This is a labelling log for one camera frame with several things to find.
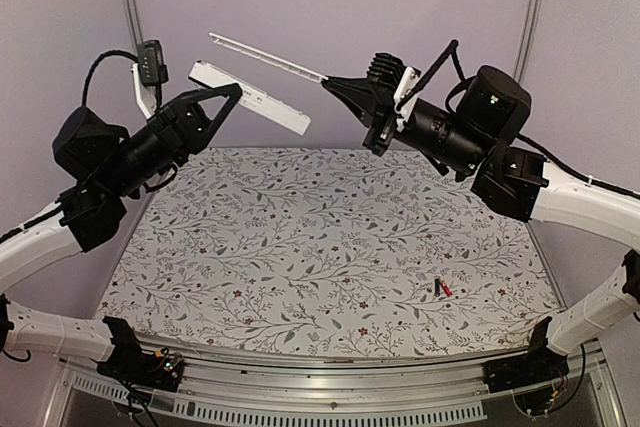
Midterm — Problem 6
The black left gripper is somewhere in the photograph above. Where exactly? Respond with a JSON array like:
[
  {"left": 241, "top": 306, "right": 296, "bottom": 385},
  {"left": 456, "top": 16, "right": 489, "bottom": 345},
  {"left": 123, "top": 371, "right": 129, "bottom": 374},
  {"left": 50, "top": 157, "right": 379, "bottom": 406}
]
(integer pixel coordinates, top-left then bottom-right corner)
[{"left": 100, "top": 78, "right": 242, "bottom": 196}]

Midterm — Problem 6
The white air conditioner remote control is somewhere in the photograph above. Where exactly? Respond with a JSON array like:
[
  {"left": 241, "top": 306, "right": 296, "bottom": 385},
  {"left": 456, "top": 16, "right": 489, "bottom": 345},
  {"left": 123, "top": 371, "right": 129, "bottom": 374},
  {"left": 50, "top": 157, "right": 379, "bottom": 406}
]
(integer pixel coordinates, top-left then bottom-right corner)
[{"left": 189, "top": 61, "right": 311, "bottom": 136}]

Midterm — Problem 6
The white remote battery cover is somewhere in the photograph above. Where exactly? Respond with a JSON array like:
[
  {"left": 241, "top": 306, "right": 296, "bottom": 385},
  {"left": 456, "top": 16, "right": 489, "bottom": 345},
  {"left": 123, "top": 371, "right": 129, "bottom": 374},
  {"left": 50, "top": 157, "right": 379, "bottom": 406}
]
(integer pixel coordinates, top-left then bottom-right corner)
[{"left": 209, "top": 32, "right": 328, "bottom": 84}]

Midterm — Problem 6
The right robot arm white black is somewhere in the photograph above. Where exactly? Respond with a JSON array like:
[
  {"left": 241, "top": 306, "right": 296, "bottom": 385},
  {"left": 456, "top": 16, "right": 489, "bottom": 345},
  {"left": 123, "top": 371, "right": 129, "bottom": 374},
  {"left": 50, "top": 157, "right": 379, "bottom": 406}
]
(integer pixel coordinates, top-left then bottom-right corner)
[{"left": 320, "top": 41, "right": 639, "bottom": 383}]

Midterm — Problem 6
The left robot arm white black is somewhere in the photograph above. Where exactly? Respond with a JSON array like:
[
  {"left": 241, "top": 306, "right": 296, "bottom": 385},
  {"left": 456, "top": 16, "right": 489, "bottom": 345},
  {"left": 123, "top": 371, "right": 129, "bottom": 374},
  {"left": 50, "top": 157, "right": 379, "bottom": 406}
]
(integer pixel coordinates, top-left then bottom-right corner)
[{"left": 1, "top": 83, "right": 242, "bottom": 381}]

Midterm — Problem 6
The floral patterned table mat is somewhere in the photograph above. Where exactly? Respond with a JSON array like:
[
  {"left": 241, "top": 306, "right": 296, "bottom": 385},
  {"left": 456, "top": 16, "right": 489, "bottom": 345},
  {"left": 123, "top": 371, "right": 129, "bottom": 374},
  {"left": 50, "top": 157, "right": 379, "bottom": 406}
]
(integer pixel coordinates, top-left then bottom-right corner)
[{"left": 98, "top": 149, "right": 559, "bottom": 358}]

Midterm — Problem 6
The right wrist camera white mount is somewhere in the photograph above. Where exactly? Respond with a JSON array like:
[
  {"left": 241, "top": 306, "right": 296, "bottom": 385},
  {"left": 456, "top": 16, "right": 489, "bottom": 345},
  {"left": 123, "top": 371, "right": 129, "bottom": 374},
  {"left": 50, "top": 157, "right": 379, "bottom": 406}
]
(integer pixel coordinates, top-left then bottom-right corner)
[{"left": 393, "top": 66, "right": 420, "bottom": 133}]

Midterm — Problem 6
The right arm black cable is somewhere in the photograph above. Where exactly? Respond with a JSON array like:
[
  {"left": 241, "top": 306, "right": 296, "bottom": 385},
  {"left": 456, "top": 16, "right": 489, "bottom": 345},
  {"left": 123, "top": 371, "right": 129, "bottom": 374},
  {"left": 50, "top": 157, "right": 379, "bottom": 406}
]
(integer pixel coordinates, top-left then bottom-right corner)
[{"left": 397, "top": 38, "right": 476, "bottom": 111}]

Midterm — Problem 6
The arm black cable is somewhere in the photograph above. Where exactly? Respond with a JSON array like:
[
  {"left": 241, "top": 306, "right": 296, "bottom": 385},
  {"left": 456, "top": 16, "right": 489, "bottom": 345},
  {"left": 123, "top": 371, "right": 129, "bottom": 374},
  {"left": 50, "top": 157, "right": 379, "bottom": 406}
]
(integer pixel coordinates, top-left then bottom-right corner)
[
  {"left": 79, "top": 50, "right": 139, "bottom": 113},
  {"left": 397, "top": 38, "right": 476, "bottom": 111}
]

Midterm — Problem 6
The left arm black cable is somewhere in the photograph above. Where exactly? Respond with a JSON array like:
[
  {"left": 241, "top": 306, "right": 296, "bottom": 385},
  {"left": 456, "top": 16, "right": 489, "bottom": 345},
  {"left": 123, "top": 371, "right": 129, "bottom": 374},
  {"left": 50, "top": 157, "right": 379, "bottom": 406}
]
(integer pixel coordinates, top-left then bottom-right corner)
[{"left": 79, "top": 50, "right": 139, "bottom": 113}]

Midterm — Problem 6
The right aluminium corner post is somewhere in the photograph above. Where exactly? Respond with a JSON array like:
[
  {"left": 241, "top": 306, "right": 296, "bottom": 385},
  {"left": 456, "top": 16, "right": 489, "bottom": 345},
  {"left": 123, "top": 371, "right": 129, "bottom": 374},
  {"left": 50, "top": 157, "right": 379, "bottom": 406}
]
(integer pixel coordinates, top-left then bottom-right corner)
[{"left": 513, "top": 0, "right": 543, "bottom": 83}]

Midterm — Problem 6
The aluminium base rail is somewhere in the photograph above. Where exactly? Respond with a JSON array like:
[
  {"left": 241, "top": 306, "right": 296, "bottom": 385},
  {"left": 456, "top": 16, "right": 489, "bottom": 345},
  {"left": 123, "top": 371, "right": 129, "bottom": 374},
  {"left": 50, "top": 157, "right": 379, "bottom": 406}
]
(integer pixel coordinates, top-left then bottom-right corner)
[{"left": 44, "top": 340, "right": 630, "bottom": 426}]

